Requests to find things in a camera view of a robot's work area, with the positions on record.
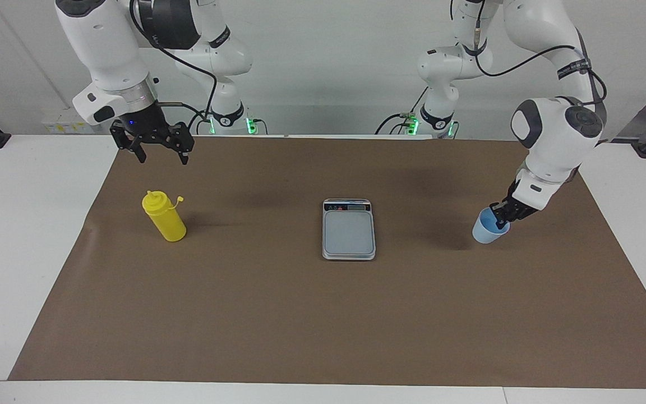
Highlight yellow squeeze bottle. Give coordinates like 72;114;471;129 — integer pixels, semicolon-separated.
142;190;187;242

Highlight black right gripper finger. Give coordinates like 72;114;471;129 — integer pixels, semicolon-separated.
163;125;195;165
110;125;147;164

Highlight brown paper table mat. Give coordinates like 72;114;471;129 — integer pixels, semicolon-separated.
8;135;646;389

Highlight silver digital kitchen scale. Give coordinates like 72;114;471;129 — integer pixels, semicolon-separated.
322;198;376;261

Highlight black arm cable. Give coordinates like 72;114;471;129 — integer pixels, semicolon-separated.
472;0;608;146
130;0;218;132

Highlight light blue plastic cup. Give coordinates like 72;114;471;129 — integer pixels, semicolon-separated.
472;206;510;245

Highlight white power strip yellow labels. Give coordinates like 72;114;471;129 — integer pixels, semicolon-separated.
41;115;80;134

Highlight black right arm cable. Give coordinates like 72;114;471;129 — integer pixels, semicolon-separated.
130;0;218;132

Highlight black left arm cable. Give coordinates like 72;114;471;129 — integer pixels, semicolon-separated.
472;0;608;146

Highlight black base cable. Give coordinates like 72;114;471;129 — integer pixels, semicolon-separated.
375;87;430;135

